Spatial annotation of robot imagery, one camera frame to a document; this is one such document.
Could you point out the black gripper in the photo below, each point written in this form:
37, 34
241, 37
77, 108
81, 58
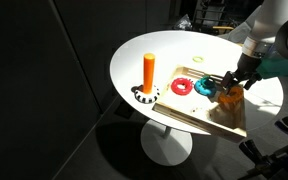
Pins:
247, 66

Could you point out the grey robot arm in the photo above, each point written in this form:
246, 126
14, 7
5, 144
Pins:
270, 23

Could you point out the wooden slatted tray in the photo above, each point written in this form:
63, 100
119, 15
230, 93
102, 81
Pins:
184, 105

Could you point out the grey folding chair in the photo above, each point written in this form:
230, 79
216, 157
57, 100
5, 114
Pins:
239, 33

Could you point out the dark metal rack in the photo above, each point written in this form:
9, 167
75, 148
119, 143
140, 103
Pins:
210, 11

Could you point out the grey crumpled bag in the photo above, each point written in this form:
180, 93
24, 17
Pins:
184, 23

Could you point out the orange stacking peg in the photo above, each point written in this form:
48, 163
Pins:
148, 73

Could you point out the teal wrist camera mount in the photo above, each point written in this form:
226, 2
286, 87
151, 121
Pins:
277, 68

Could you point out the white table pedestal base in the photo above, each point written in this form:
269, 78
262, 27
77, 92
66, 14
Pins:
164, 146

